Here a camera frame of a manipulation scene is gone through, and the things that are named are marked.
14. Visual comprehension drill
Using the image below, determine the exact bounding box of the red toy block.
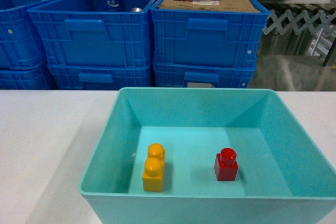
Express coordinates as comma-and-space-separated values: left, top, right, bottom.
214, 147, 239, 182

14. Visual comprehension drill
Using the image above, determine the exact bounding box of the teal plastic box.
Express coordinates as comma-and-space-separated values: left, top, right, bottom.
78, 88, 335, 223

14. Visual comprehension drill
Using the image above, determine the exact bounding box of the yellow toy block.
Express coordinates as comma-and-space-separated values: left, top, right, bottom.
142, 143, 165, 193

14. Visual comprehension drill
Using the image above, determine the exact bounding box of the blue crate lower right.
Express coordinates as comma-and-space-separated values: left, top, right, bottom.
153, 62, 256, 88

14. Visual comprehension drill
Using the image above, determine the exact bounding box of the blue crate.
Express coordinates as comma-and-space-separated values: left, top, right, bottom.
1, 63, 57, 90
151, 0, 270, 68
1, 0, 53, 70
153, 62, 256, 88
47, 64, 152, 90
28, 0, 153, 68

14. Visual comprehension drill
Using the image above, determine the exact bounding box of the blue crate upper right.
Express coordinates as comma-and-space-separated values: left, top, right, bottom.
151, 0, 270, 68

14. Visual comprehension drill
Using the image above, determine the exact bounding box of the silver metal can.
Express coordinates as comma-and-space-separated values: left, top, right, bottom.
131, 7, 143, 13

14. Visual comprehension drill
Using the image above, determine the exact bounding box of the blue crate lower middle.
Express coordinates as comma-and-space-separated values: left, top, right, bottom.
47, 64, 152, 90

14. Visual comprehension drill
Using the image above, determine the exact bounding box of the blue crate upper middle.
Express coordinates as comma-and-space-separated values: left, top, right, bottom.
28, 0, 153, 68

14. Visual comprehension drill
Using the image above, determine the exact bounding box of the brown cardboard sheet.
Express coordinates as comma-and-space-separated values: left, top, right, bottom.
158, 0, 260, 13

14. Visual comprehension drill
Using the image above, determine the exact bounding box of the blue crate lower left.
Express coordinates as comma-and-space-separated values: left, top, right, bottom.
1, 63, 57, 90

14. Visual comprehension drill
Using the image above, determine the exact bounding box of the blue crate upper left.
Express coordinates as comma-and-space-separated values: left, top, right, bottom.
1, 0, 53, 70

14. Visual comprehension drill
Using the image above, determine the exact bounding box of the grey folding scissor gate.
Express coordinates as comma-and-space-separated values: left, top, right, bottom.
262, 9, 335, 35

